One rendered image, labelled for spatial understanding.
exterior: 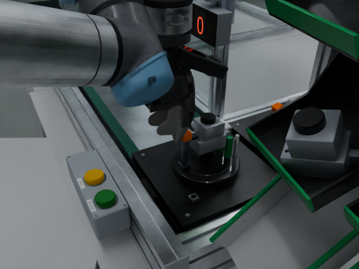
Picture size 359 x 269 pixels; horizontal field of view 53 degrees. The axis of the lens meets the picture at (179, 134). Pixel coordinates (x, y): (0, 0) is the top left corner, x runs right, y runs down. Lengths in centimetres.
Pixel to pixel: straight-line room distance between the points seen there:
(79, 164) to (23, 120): 217
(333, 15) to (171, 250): 44
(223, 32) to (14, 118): 239
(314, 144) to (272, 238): 22
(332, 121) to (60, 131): 87
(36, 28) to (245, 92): 103
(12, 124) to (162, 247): 241
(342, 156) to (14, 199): 74
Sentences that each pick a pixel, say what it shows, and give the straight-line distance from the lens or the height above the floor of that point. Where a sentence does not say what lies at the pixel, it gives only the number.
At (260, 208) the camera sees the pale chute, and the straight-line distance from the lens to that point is 55.
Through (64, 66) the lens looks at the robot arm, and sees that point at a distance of 35.
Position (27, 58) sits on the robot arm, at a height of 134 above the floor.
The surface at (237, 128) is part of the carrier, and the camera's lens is 88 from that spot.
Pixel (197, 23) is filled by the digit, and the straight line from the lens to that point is 84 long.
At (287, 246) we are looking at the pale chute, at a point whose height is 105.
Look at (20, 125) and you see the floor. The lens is 291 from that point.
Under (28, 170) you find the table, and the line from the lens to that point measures 100.
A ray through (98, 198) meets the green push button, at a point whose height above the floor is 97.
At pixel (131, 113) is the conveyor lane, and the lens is 104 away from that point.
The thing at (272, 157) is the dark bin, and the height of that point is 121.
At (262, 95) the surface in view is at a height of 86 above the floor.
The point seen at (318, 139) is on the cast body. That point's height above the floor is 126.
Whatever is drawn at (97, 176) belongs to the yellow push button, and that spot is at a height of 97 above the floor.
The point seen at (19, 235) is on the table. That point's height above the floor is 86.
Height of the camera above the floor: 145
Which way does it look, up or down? 35 degrees down
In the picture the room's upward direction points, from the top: straight up
